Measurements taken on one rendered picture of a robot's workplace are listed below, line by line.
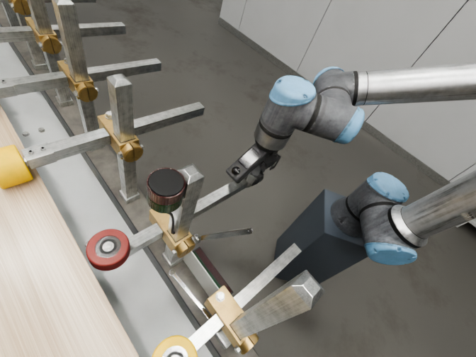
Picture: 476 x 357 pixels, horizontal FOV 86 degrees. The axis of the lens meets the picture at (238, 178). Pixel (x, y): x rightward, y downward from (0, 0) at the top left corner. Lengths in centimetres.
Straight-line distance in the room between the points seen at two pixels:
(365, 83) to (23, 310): 84
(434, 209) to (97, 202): 106
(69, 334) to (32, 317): 7
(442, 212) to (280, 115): 56
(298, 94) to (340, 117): 11
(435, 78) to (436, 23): 216
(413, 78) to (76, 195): 104
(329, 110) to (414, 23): 240
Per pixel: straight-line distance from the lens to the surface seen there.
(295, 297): 36
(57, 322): 58
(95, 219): 96
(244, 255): 163
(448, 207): 92
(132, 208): 87
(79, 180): 106
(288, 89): 57
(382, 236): 100
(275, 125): 60
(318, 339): 170
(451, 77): 80
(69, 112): 118
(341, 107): 62
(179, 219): 54
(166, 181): 42
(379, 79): 75
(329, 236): 118
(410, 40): 298
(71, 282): 59
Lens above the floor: 145
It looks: 49 degrees down
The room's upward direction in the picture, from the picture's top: 24 degrees clockwise
